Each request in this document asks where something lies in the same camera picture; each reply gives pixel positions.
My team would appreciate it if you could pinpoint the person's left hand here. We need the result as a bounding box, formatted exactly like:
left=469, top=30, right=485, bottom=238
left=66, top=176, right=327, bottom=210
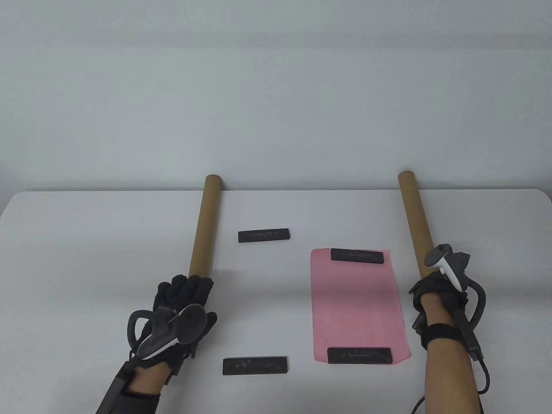
left=131, top=275, right=218, bottom=376

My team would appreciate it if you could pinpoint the person's right hand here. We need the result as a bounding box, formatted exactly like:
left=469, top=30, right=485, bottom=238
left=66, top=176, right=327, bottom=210
left=409, top=274, right=469, bottom=345

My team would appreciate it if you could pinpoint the brown cardboard mailing tube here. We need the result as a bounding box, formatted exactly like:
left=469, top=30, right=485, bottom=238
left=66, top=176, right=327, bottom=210
left=398, top=171, right=437, bottom=281
left=188, top=175, right=223, bottom=281

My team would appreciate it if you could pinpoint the black paperweight bar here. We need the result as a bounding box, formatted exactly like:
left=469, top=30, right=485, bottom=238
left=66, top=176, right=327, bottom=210
left=238, top=229, right=291, bottom=243
left=223, top=356, right=289, bottom=376
left=327, top=347, right=393, bottom=365
left=331, top=249, right=384, bottom=265

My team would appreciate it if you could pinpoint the pink paper sheet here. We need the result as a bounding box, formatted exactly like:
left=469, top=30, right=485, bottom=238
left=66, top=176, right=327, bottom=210
left=310, top=249, right=411, bottom=365

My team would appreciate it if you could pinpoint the person's right forearm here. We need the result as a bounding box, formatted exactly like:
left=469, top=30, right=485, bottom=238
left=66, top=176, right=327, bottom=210
left=420, top=295, right=483, bottom=414

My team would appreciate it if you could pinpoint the person's left forearm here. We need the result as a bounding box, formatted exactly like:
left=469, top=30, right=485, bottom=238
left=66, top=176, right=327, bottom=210
left=127, top=362, right=173, bottom=395

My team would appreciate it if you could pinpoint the grey hand-mounted controller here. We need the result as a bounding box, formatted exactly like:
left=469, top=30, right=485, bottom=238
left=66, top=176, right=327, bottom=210
left=127, top=304, right=207, bottom=361
left=425, top=245, right=487, bottom=332

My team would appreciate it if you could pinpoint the grey wrist-mounted box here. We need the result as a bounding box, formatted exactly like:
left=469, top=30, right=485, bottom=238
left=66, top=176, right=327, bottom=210
left=457, top=317, right=484, bottom=363
left=96, top=360, right=139, bottom=414

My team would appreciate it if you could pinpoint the black wrist strap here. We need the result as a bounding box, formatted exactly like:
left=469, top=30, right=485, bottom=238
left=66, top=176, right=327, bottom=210
left=420, top=324, right=464, bottom=351
left=121, top=390, right=161, bottom=414

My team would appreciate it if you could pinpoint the black cable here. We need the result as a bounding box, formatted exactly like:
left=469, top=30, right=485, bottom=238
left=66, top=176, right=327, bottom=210
left=412, top=360, right=491, bottom=414

